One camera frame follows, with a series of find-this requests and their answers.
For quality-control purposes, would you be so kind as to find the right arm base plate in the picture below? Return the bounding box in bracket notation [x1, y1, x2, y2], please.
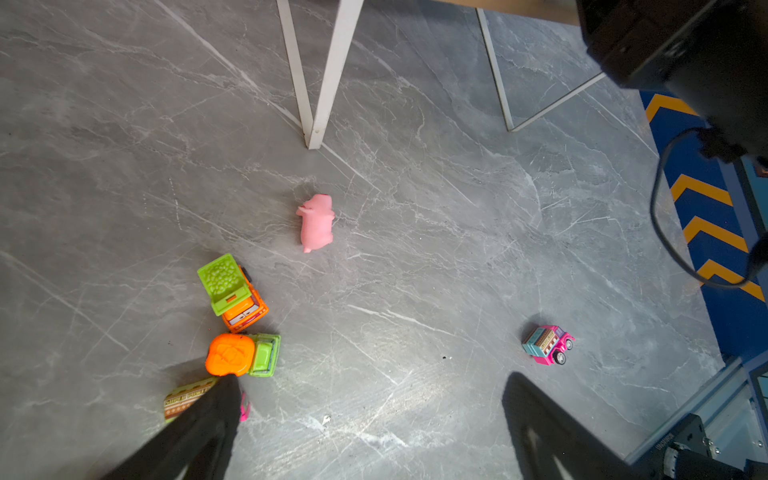
[627, 413, 767, 480]

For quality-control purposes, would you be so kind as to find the pink toy truck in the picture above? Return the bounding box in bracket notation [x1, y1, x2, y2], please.
[522, 325, 574, 366]
[163, 377, 221, 423]

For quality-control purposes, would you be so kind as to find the pink toy truck right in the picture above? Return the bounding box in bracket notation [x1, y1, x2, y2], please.
[522, 325, 574, 366]

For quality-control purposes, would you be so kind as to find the pink toy truck left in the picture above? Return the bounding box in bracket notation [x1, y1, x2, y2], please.
[163, 377, 221, 423]

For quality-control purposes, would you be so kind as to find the green orange dump truck toy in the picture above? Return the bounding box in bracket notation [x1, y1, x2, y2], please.
[197, 254, 269, 334]

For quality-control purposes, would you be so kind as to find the orange green mixer truck toy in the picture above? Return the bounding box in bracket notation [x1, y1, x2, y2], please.
[205, 333, 282, 378]

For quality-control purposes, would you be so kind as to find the pink pig toy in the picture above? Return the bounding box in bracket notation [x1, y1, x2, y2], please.
[296, 194, 335, 253]

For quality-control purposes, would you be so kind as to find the white frame wooden shelf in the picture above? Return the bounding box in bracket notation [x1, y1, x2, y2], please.
[275, 0, 607, 151]

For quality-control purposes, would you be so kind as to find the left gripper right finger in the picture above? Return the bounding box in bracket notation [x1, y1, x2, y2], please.
[501, 372, 640, 479]

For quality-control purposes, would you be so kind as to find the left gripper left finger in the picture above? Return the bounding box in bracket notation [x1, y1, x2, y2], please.
[104, 375, 242, 479]

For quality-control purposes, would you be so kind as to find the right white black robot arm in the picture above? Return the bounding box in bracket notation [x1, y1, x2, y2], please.
[577, 1, 767, 163]

